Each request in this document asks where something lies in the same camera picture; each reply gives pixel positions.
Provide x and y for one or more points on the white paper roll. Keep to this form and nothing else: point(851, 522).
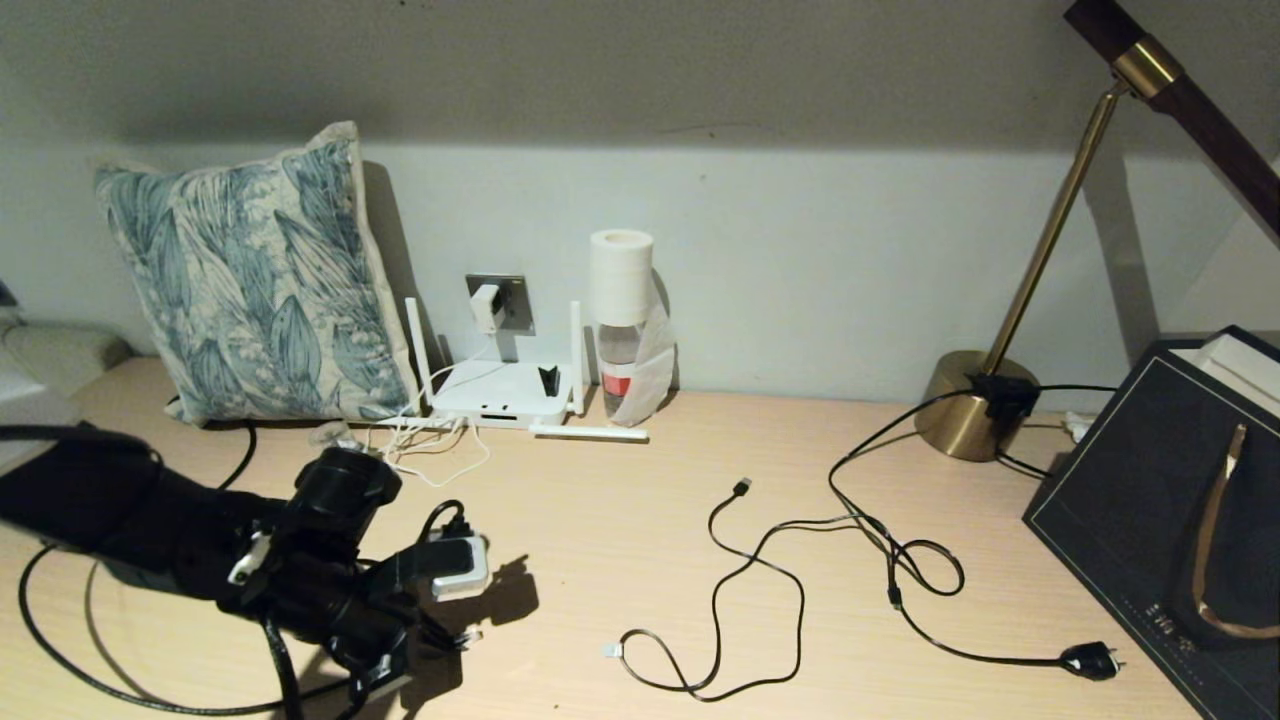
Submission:
point(621, 275)

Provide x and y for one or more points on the black clip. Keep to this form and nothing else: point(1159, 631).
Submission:
point(549, 382)

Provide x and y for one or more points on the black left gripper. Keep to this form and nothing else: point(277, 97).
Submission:
point(350, 605)

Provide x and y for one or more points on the white power adapter black face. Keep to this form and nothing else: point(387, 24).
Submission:
point(486, 308)

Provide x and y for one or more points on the white round plug adapter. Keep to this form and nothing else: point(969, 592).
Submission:
point(335, 437)

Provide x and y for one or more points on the grey wall socket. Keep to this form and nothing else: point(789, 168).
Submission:
point(515, 300)

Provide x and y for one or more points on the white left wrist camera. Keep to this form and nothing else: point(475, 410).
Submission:
point(460, 570)

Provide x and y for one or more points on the black lamp switch box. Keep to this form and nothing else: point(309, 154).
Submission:
point(1002, 395)

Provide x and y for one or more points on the blue leaf pattern pillow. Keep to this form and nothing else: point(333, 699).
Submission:
point(250, 280)

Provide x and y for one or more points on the white router with antennas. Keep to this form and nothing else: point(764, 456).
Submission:
point(500, 392)

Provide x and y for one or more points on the brass desk lamp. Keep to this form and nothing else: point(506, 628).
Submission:
point(955, 402)

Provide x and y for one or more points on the clear bottle red label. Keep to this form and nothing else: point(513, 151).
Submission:
point(618, 352)

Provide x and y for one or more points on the white box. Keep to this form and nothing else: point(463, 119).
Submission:
point(1240, 365)

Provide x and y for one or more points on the grey sofa cushion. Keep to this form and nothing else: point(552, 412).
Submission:
point(60, 350)

